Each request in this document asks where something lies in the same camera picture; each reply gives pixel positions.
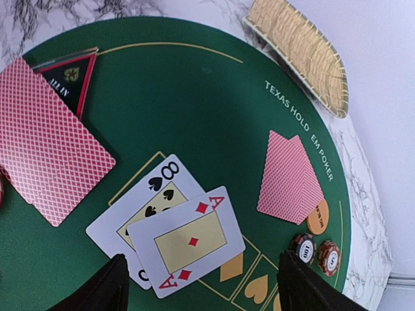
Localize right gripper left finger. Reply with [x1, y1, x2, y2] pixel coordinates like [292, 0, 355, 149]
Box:
[50, 254, 129, 311]

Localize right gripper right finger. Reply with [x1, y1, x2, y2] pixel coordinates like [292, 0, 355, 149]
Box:
[277, 250, 364, 311]

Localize red poker chip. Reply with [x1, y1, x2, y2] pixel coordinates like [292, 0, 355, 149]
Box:
[318, 240, 341, 277]
[0, 175, 5, 206]

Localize black poker chip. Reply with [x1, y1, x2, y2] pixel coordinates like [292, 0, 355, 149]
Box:
[289, 233, 317, 266]

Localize orange big blind button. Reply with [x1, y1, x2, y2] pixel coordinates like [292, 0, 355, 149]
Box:
[307, 199, 329, 235]

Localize ace of diamonds card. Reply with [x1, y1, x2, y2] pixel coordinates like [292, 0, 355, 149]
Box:
[127, 186, 246, 299]

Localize red backed playing card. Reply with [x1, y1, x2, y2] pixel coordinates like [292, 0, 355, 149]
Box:
[257, 130, 324, 225]
[1, 58, 116, 227]

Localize face up playing card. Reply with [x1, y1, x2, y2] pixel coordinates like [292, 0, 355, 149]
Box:
[86, 154, 205, 290]

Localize green round poker mat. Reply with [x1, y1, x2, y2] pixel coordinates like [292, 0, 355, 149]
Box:
[1, 17, 351, 310]

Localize woven bamboo tray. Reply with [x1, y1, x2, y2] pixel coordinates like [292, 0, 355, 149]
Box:
[246, 1, 349, 119]

